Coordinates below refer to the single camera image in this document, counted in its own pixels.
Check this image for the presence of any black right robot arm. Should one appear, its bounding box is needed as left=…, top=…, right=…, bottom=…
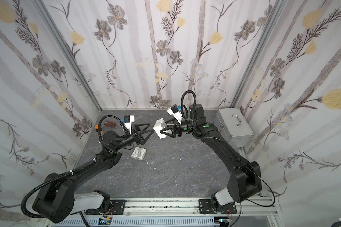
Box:
left=160, top=90, right=265, bottom=212

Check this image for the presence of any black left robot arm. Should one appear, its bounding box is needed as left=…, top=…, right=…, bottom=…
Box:
left=20, top=115, right=154, bottom=223

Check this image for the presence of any left white bow gift box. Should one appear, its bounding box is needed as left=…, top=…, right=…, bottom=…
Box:
left=131, top=147, right=147, bottom=161

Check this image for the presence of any small brown block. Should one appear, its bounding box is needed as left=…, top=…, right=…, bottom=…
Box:
left=104, top=121, right=116, bottom=128

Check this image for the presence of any brown bottle orange cap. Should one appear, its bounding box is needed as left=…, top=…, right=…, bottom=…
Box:
left=95, top=125, right=103, bottom=136

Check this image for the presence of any silver aluminium first aid case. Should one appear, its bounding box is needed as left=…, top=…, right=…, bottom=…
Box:
left=214, top=108, right=254, bottom=148

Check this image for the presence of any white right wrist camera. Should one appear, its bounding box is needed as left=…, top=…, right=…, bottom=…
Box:
left=167, top=105, right=183, bottom=124

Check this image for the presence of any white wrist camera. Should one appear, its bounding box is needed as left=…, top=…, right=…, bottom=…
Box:
left=167, top=105, right=183, bottom=124
left=120, top=114, right=135, bottom=135

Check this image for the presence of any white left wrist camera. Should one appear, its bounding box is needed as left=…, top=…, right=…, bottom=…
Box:
left=120, top=114, right=135, bottom=135

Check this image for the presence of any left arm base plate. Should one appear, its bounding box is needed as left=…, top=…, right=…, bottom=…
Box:
left=84, top=200, right=126, bottom=215

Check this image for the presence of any aluminium mounting rail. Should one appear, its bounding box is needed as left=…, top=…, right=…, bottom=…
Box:
left=44, top=197, right=279, bottom=219

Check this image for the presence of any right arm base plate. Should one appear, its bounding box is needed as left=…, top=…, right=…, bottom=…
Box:
left=198, top=199, right=237, bottom=214

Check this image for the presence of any white slotted cable duct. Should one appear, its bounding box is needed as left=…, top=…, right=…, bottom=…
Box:
left=50, top=217, right=220, bottom=227

